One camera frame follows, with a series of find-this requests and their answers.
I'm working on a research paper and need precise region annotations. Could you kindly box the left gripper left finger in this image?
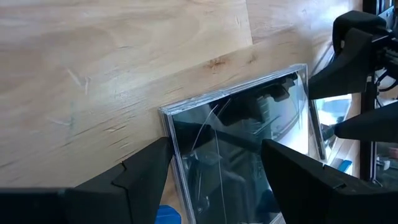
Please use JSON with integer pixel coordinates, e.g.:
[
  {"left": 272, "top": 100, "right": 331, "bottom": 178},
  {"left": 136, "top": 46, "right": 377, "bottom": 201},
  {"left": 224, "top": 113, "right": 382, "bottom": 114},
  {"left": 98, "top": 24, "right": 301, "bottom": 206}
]
[{"left": 0, "top": 136, "right": 174, "bottom": 224}]

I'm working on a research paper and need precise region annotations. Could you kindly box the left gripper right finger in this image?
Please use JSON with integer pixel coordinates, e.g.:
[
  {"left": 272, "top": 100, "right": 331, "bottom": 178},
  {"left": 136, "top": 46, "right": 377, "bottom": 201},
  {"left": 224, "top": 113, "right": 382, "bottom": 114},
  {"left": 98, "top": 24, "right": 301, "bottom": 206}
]
[{"left": 261, "top": 139, "right": 398, "bottom": 224}]

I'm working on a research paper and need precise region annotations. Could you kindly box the clear jewel case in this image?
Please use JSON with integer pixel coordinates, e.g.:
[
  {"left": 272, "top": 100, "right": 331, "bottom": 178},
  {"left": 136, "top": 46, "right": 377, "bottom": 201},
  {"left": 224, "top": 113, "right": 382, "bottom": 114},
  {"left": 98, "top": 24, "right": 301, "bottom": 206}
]
[
  {"left": 309, "top": 93, "right": 354, "bottom": 162},
  {"left": 158, "top": 63, "right": 312, "bottom": 224}
]

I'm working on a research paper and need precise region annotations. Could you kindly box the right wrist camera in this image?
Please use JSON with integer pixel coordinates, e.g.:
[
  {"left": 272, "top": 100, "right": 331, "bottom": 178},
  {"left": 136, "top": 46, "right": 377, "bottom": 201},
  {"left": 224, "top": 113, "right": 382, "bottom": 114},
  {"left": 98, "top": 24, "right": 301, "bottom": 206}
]
[{"left": 331, "top": 10, "right": 389, "bottom": 58}]

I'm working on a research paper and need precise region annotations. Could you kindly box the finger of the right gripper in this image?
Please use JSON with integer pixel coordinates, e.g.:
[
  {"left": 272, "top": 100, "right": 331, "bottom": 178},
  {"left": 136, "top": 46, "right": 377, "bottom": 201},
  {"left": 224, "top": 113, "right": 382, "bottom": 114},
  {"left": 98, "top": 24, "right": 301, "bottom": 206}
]
[
  {"left": 334, "top": 101, "right": 398, "bottom": 144},
  {"left": 307, "top": 29, "right": 374, "bottom": 100}
]

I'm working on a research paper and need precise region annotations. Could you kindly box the blue plastic disc case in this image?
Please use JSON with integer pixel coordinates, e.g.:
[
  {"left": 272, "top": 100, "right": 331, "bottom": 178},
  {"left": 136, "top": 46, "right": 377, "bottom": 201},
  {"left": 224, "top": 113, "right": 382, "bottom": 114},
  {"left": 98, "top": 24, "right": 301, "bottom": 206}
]
[
  {"left": 154, "top": 204, "right": 182, "bottom": 224},
  {"left": 338, "top": 159, "right": 353, "bottom": 173}
]

